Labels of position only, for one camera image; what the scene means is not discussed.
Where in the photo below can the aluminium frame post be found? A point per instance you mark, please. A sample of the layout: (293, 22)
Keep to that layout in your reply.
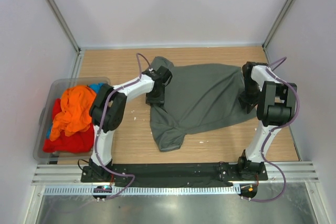
(280, 17)
(60, 19)

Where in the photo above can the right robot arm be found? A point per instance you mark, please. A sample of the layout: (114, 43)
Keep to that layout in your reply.
(277, 105)

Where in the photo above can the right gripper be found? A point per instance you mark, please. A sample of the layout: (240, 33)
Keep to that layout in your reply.
(244, 100)

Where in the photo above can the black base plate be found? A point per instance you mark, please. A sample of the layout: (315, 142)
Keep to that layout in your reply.
(174, 175)

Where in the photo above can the grey t shirt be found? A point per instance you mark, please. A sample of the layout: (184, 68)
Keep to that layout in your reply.
(199, 98)

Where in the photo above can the right aluminium frame post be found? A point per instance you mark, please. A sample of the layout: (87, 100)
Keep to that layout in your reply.
(280, 17)

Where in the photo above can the blue t shirt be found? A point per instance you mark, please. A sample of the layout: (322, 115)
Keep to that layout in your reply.
(95, 87)

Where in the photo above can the aluminium rail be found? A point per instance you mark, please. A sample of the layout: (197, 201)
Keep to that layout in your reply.
(295, 172)

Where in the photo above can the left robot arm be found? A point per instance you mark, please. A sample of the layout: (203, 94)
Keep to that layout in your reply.
(108, 108)

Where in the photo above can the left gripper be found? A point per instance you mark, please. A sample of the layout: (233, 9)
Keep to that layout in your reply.
(160, 99)

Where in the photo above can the red t shirt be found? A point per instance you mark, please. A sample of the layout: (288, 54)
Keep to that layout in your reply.
(79, 142)

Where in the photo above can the clear plastic bin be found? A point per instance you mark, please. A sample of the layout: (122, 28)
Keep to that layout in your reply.
(45, 121)

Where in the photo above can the left aluminium frame post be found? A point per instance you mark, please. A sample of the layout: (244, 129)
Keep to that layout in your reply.
(60, 19)

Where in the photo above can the orange t shirt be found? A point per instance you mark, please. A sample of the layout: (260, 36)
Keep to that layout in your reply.
(74, 108)

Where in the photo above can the slotted cable duct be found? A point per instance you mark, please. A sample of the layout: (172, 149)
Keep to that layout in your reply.
(95, 190)

